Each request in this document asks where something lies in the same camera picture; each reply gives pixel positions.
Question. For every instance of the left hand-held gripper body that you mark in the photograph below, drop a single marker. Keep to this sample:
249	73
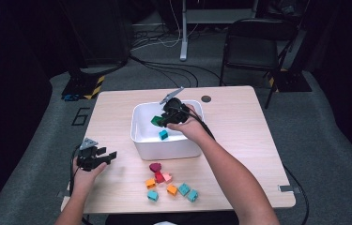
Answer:
88	157

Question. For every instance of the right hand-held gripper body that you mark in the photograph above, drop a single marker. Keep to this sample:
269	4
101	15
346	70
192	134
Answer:
176	112

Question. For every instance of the dark green toy block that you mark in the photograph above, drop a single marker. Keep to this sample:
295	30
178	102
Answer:
156	120

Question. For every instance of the teal toy block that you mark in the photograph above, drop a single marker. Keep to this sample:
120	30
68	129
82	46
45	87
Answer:
163	134
184	189
192	196
152	195

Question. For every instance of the white plastic bin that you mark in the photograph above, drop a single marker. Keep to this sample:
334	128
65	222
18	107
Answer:
167	150

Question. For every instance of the pink toy block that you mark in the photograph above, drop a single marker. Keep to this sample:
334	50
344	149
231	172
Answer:
167	177

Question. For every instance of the orange toy block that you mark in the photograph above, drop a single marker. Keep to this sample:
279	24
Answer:
150	183
172	190

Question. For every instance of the person's right hand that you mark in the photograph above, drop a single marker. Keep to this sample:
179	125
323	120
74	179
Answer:
192	128

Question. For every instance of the person's left hand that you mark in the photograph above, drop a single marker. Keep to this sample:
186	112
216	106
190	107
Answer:
84	179

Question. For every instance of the dark round table grommet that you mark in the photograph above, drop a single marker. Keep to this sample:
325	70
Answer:
206	99

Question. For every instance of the maroon toy piece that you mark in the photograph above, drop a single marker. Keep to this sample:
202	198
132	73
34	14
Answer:
155	167

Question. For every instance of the red toy block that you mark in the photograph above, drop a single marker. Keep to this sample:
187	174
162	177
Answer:
159	177

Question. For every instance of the black striped stand base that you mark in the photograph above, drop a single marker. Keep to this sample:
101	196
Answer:
81	86
292	82

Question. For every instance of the black folding chair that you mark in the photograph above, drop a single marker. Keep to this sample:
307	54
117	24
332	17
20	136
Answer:
252	50

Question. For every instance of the metal table edge bracket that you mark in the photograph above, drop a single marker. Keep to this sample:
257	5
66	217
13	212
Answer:
287	188
62	193

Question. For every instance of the white desk frame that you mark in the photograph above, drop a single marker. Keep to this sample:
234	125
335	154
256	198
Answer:
184	37

